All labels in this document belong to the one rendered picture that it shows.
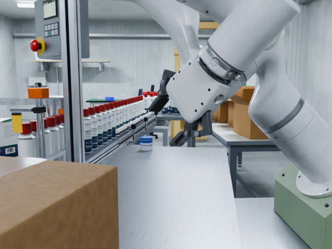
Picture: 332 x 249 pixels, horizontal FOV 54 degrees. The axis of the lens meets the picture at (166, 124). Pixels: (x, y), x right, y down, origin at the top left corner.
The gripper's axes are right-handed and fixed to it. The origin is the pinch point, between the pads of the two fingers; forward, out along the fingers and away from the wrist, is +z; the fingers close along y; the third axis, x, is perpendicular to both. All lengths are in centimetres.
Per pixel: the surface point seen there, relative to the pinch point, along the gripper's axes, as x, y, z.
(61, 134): -15, 40, 52
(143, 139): -74, 51, 68
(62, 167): 29.0, -11.2, -4.1
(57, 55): -2, 47, 22
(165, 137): -161, 92, 116
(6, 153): 0, 43, 66
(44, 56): -2, 53, 27
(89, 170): 27.5, -13.5, -6.6
